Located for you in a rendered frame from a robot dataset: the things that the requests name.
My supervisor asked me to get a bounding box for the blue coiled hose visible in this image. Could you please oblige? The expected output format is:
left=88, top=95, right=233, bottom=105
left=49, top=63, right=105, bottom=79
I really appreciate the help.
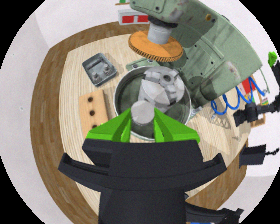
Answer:
left=211, top=77, right=265, bottom=115

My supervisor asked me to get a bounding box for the tan wooden block with round holes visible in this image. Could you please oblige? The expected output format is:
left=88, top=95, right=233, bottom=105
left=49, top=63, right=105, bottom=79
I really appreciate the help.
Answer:
left=79, top=89, right=109, bottom=139

